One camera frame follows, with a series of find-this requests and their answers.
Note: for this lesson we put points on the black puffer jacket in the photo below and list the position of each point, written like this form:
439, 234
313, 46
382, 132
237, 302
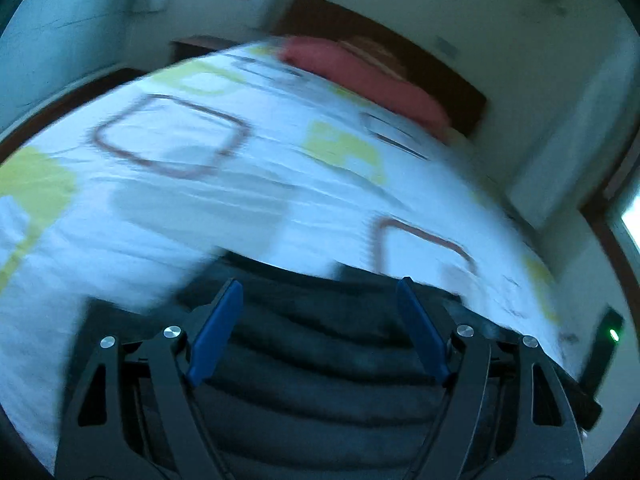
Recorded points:
319, 379

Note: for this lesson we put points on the brown framed right window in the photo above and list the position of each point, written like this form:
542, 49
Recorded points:
612, 212

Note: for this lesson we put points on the wall socket plate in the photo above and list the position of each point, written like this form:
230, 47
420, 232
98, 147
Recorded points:
446, 48

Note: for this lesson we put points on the brown patterned cushion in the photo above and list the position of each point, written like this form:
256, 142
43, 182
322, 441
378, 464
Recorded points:
375, 54

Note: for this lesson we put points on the white wardrobe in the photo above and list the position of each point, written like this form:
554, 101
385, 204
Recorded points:
50, 44

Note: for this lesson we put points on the red pillow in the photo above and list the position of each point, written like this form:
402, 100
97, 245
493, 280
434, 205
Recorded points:
331, 61

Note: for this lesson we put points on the dark wooden headboard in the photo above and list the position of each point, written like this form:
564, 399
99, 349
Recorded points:
464, 104

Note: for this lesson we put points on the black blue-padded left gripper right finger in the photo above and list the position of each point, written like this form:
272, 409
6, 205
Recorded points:
504, 413

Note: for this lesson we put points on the dark wooden nightstand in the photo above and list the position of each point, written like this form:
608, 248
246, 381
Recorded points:
195, 46

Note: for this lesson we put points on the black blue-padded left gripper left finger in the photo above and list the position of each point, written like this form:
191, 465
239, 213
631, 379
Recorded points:
132, 414

